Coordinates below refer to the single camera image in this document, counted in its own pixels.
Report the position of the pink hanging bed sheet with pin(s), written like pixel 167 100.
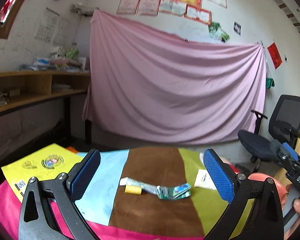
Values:
pixel 155 86

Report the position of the multicolour patchwork tablecloth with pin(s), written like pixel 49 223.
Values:
pixel 111 212

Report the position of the pile of papers on shelf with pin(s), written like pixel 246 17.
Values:
pixel 60 60

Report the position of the red framed certificate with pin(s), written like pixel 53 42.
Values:
pixel 199 15

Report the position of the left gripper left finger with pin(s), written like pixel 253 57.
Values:
pixel 37 220

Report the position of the yellow small block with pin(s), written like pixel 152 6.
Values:
pixel 131 189

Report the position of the black office chair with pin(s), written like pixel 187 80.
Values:
pixel 284 126

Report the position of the green hanging bag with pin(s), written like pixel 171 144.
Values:
pixel 269 83

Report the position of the red paper wall decoration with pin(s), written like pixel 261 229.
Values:
pixel 275 56

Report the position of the wire wall rack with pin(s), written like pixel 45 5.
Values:
pixel 82 10

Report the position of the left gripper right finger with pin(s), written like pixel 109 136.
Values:
pixel 265 220

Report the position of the white blue wrapper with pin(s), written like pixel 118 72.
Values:
pixel 144 186

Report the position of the green wrapper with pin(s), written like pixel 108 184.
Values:
pixel 174 193

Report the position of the wooden wall shelf desk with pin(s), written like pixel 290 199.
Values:
pixel 40 86

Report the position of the wall calendar sheets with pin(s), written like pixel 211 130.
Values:
pixel 53 28

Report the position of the black white wall photo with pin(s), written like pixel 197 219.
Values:
pixel 237 28

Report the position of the orange plastic basin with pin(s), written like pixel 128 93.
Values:
pixel 280 189

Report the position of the person's right hand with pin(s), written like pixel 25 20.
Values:
pixel 296 205

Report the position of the green landscape photos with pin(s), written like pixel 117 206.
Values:
pixel 217 33

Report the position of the yellow book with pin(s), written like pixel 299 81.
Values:
pixel 44 164

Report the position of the white tissue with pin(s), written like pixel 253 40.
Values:
pixel 204 181

